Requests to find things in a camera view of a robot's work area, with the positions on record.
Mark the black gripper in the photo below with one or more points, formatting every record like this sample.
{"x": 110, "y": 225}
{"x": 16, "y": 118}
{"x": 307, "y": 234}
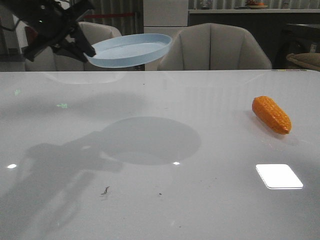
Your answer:
{"x": 54, "y": 22}

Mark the light blue round plate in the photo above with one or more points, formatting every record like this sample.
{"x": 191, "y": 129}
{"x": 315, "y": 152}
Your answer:
{"x": 130, "y": 50}

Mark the orange toy corn cob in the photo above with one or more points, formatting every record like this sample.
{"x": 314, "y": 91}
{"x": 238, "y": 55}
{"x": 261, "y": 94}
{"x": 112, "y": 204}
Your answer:
{"x": 268, "y": 111}

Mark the red barrier belt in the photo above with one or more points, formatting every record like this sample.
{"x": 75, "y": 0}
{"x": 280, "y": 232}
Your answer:
{"x": 113, "y": 15}

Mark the white cabinet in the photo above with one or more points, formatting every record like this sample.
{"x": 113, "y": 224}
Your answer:
{"x": 165, "y": 16}

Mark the right beige upholstered chair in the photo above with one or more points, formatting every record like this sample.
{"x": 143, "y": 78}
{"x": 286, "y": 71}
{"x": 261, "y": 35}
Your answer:
{"x": 213, "y": 46}

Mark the fruit bowl on counter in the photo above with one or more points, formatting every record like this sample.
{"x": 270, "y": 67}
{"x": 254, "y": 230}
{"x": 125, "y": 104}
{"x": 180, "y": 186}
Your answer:
{"x": 255, "y": 5}

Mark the dark counter with light top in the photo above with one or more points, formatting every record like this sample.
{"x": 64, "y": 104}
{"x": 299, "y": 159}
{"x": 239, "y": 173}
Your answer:
{"x": 279, "y": 32}

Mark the tan cushion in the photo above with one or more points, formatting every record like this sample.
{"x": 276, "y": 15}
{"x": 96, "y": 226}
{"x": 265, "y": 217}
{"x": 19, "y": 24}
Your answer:
{"x": 307, "y": 61}

